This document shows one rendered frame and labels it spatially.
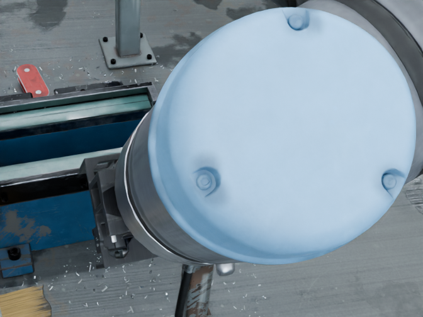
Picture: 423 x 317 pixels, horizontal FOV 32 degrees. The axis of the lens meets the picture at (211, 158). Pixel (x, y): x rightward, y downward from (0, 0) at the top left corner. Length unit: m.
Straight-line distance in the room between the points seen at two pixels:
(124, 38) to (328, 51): 0.94
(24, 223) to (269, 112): 0.67
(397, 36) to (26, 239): 0.70
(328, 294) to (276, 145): 0.69
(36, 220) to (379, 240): 0.45
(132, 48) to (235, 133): 0.96
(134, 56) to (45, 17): 0.19
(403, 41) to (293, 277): 0.67
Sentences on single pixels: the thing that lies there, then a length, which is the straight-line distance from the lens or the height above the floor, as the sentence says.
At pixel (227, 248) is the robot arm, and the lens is 0.27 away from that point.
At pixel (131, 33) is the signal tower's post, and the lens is 1.19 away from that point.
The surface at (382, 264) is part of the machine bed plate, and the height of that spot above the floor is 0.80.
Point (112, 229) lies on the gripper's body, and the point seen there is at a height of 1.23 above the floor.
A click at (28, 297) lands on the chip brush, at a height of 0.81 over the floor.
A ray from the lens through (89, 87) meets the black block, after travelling 1.07.
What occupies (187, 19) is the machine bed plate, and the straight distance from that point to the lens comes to 1.32.
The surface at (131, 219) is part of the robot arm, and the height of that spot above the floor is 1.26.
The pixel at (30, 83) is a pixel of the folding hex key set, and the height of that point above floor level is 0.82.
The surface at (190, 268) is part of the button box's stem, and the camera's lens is 0.70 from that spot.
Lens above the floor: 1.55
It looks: 45 degrees down
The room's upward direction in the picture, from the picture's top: 7 degrees clockwise
